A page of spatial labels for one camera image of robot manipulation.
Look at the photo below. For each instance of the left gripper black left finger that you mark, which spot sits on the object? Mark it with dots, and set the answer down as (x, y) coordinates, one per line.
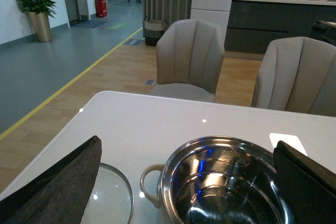
(61, 193)

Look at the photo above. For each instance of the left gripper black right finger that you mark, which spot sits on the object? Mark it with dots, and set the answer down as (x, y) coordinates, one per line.
(307, 186)

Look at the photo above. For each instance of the glass pot lid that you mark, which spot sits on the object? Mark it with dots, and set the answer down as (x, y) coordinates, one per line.
(111, 200)

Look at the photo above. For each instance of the white electric cooking pot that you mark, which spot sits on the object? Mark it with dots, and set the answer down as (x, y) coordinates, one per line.
(216, 179)

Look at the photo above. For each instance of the beige chair on right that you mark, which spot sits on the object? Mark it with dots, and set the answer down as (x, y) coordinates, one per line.
(297, 74)

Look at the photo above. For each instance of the beige chair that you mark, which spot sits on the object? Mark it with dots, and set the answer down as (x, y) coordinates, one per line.
(189, 60)
(297, 74)

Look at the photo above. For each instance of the black appliance box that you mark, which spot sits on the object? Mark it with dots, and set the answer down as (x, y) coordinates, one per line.
(323, 31)

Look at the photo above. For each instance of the blue floor mat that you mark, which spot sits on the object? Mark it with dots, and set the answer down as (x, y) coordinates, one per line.
(90, 24)

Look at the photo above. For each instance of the dark kitchen counter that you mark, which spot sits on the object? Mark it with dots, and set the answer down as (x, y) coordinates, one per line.
(252, 25)

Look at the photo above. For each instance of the beige chair on left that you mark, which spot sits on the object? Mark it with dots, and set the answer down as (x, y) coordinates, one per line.
(189, 60)

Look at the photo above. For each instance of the potted green plant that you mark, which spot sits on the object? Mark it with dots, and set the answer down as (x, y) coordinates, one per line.
(39, 12)

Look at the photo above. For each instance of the woven laundry basket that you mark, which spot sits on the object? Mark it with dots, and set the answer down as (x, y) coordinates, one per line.
(153, 30)

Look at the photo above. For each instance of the red fire extinguisher box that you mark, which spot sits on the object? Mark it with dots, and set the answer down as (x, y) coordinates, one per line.
(101, 8)

